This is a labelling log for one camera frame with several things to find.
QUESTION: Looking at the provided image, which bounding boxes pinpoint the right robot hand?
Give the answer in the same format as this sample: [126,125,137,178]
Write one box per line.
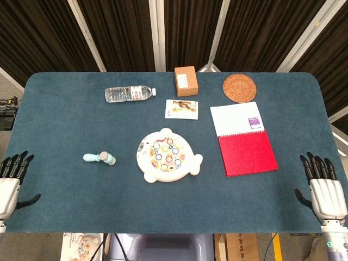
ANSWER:
[295,151,348,220]

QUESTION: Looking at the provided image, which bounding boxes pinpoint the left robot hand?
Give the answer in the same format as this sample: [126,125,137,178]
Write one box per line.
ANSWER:
[0,151,42,220]

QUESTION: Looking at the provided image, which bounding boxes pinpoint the round woven rattan coaster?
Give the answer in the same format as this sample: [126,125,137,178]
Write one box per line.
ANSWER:
[222,74,258,103]

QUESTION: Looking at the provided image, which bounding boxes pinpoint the black power strip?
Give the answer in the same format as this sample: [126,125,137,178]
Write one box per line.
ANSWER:
[0,96,20,130]

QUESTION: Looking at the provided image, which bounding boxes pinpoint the mint toy hammer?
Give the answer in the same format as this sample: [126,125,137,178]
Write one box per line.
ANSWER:
[83,151,117,166]

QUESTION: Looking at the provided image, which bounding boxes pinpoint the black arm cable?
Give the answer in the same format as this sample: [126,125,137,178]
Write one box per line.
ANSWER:
[91,234,109,261]

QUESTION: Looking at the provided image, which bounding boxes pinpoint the toy packaging box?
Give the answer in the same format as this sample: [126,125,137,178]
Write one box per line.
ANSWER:
[60,233,104,261]

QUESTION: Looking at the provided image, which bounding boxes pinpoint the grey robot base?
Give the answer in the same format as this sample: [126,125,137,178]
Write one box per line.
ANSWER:
[108,233,215,261]

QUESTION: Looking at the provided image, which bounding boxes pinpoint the white fish-shaped toy game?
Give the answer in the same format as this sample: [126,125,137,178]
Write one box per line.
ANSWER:
[136,128,204,183]

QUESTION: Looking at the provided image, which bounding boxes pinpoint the white picture card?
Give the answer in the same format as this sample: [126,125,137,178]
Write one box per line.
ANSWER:
[164,99,199,120]

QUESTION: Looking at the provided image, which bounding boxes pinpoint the clear plastic water bottle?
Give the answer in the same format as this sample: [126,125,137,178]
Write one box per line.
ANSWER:
[104,85,157,103]

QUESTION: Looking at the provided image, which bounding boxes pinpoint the small brown cardboard box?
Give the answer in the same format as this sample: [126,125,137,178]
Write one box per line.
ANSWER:
[174,66,200,97]

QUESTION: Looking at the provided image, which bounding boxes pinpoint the red spiral notebook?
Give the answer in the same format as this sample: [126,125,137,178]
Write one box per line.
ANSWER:
[209,102,279,178]

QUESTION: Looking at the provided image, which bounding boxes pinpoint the large cardboard box with print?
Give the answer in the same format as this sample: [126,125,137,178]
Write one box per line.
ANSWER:
[214,233,259,261]

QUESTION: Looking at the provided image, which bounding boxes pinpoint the blue felt table mat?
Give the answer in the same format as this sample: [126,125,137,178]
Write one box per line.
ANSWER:
[0,72,348,234]

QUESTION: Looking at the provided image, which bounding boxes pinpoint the white partition frame post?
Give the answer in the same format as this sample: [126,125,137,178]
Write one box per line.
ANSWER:
[276,0,341,73]
[197,0,228,73]
[67,0,107,73]
[148,0,167,72]

